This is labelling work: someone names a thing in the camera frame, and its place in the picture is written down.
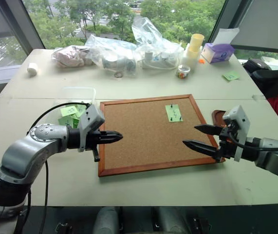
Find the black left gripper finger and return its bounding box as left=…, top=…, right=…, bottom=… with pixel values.
left=104, top=136, right=124, bottom=145
left=104, top=130, right=124, bottom=139

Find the purple tissue box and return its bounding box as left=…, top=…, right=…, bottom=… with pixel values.
left=200, top=42, right=236, bottom=64

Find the dark window frame post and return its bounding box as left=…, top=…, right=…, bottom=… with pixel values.
left=0, top=0, right=45, bottom=50
left=207, top=0, right=254, bottom=45

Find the small cup with colourful pieces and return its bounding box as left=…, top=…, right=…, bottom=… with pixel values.
left=176, top=65, right=191, bottom=79

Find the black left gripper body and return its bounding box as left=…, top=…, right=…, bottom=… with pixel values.
left=84, top=130, right=107, bottom=163

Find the plastic bag with grey items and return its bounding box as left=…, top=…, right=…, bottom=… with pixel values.
left=84, top=34, right=140, bottom=79

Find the wooden framed cork board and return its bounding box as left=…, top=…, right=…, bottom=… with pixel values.
left=98, top=94, right=226, bottom=177

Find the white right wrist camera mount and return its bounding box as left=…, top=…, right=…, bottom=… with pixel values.
left=222, top=105, right=251, bottom=162

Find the plastic bag with pink cloth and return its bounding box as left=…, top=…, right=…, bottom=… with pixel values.
left=51, top=45, right=96, bottom=68

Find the white tissue sheet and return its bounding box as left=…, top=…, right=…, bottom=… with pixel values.
left=212, top=27, right=240, bottom=46

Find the black bag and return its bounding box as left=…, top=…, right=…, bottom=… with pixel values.
left=242, top=58, right=278, bottom=98

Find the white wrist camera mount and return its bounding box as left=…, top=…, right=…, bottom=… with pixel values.
left=222, top=105, right=251, bottom=162
left=77, top=104, right=106, bottom=153

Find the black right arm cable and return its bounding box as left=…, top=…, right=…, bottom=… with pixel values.
left=227, top=131, right=278, bottom=152

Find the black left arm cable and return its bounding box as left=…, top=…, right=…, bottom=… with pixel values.
left=26, top=102, right=92, bottom=234

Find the clear bag with power strip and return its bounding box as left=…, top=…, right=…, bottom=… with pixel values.
left=131, top=17, right=186, bottom=72

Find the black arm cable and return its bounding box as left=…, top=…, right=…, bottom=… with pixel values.
left=227, top=131, right=278, bottom=152
left=26, top=102, right=92, bottom=234

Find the stack of yellow white cups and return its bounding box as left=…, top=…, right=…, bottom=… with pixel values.
left=182, top=33, right=206, bottom=72

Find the white cylindrical roll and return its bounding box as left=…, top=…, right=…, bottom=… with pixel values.
left=27, top=62, right=38, bottom=77

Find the brown wooden tray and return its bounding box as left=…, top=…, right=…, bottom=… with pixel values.
left=211, top=109, right=230, bottom=128

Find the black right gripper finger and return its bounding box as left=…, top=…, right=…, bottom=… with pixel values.
left=182, top=139, right=219, bottom=158
left=194, top=124, right=223, bottom=135

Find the clear plastic container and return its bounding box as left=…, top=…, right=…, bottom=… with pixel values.
left=55, top=86, right=97, bottom=128

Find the green paper note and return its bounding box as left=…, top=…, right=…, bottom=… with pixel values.
left=57, top=117, right=74, bottom=128
left=222, top=71, right=241, bottom=82
left=74, top=104, right=88, bottom=120
left=60, top=105, right=79, bottom=117

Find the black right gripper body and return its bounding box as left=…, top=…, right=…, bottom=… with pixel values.
left=214, top=123, right=239, bottom=163

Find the dark rounded grey shape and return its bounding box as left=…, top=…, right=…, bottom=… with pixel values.
left=93, top=206, right=120, bottom=234

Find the green note with handwriting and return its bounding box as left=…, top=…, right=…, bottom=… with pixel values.
left=165, top=103, right=184, bottom=123

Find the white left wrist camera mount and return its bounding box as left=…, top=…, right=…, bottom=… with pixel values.
left=77, top=104, right=106, bottom=153

